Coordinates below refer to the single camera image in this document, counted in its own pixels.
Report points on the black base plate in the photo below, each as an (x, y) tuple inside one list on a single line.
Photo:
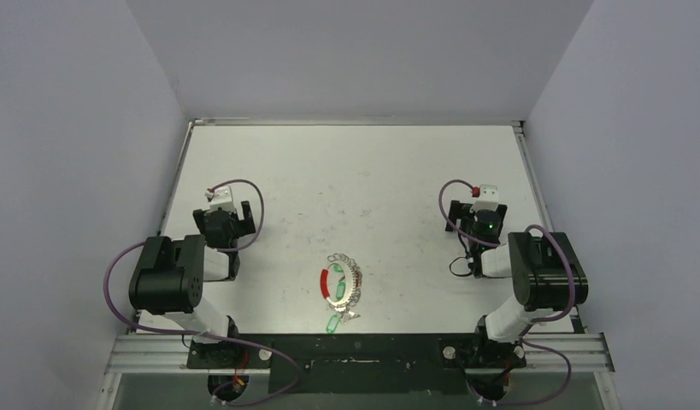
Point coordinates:
[(378, 378)]

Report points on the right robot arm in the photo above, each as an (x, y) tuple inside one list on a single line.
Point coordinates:
[(544, 270)]

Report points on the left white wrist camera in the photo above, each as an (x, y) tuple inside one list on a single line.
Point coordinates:
[(221, 199)]

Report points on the metal keyring with red handle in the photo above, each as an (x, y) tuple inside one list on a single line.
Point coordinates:
[(339, 267)]

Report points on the key with red tag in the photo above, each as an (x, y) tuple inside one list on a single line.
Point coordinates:
[(357, 280)]

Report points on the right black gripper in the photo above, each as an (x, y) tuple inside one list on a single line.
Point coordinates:
[(454, 210)]

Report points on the key with green tag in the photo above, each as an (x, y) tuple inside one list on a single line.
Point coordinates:
[(340, 290), (338, 319)]

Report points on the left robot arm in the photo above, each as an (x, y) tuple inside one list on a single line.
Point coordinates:
[(169, 277)]

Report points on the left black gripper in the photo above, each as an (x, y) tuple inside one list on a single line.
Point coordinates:
[(245, 225)]

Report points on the aluminium front rail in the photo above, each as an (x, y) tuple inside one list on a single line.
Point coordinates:
[(151, 354)]

